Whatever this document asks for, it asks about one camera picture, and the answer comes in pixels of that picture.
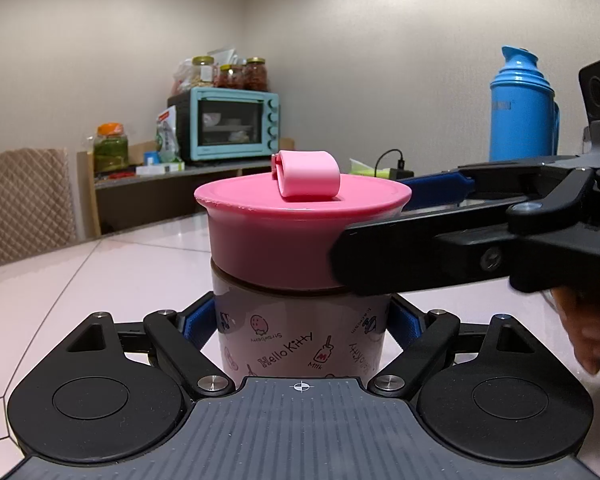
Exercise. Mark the glass jar with yellow lid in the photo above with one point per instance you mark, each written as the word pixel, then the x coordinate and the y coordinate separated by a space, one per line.
pixel 203 72

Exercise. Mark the jars on oven top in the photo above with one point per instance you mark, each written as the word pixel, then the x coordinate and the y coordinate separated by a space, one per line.
pixel 181 77

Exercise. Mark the wooden sideboard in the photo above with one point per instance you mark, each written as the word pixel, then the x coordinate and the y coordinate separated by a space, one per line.
pixel 145 197

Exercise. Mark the small jar of red preserve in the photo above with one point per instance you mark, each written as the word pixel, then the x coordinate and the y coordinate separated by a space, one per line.
pixel 231 77

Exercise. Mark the pink bottle cap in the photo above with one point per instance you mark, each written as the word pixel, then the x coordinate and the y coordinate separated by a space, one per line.
pixel 270 240

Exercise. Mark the tall jar of red preserve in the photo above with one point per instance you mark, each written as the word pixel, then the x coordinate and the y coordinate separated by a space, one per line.
pixel 256 75

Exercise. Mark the green and white packet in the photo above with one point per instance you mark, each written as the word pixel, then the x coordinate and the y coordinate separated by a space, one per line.
pixel 166 135

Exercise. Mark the green jar with orange lid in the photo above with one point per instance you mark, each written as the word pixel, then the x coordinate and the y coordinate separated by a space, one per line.
pixel 111 152

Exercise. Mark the blue and white box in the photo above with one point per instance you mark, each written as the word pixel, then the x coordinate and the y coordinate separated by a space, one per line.
pixel 157 167

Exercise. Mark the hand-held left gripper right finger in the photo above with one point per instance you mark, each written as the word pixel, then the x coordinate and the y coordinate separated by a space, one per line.
pixel 405 327

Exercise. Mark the beige quilted chair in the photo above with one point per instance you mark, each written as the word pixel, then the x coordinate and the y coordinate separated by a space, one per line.
pixel 25 205

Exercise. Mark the blue thermos flask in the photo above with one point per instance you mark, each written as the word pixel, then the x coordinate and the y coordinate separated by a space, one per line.
pixel 520 115

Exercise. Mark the printed pink bottle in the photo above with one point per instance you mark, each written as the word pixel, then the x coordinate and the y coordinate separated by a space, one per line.
pixel 290 332

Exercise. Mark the person's right hand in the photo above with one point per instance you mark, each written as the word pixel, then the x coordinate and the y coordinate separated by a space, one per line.
pixel 592 332

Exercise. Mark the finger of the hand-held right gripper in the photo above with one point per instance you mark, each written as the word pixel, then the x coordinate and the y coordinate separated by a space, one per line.
pixel 432 187
pixel 430 255

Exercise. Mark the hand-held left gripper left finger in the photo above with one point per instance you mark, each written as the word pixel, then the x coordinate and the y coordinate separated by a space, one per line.
pixel 196 327

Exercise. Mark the teal toaster oven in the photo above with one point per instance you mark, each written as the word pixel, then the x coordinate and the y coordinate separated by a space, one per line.
pixel 230 125

